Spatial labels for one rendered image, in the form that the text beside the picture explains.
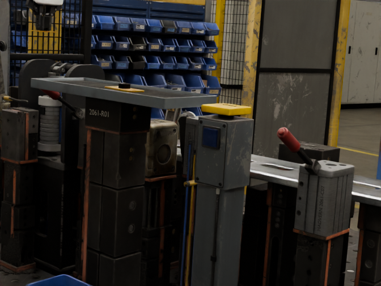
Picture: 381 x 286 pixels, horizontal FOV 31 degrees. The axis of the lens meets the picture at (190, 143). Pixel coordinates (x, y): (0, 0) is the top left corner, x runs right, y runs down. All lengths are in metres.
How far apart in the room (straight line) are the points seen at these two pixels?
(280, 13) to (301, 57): 0.38
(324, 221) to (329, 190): 0.05
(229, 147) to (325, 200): 0.20
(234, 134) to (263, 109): 3.57
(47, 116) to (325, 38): 3.62
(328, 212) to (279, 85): 3.59
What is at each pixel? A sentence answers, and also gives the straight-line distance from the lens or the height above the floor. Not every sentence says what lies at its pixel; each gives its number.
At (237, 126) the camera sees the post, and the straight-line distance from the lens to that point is 1.10.
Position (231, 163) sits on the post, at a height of 1.07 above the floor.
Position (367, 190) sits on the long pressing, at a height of 1.00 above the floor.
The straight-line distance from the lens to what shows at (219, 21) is 6.18.
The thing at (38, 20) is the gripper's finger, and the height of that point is 1.28.
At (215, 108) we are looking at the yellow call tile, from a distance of 1.11.
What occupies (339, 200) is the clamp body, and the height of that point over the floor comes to 1.00.
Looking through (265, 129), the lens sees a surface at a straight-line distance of 4.70.
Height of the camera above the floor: 1.28
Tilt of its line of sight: 9 degrees down
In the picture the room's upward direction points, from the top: 3 degrees clockwise
